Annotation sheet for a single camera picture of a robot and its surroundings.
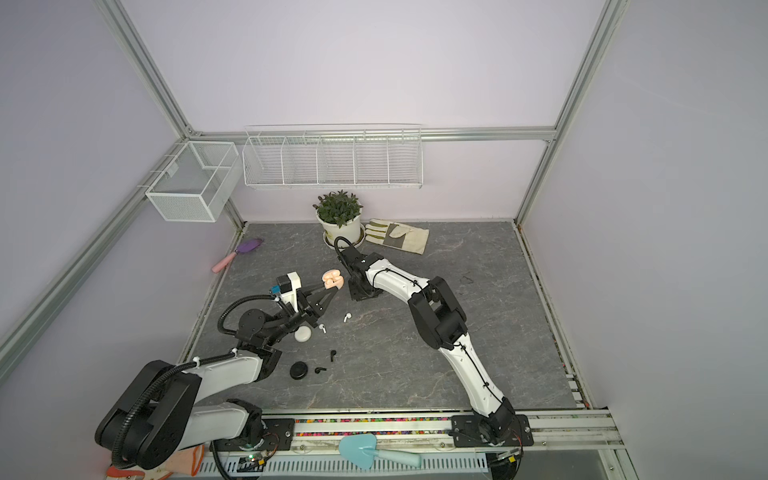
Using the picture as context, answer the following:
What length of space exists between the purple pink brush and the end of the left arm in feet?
1.81

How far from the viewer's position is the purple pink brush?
3.63 feet

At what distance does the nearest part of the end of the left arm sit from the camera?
27.3 inches
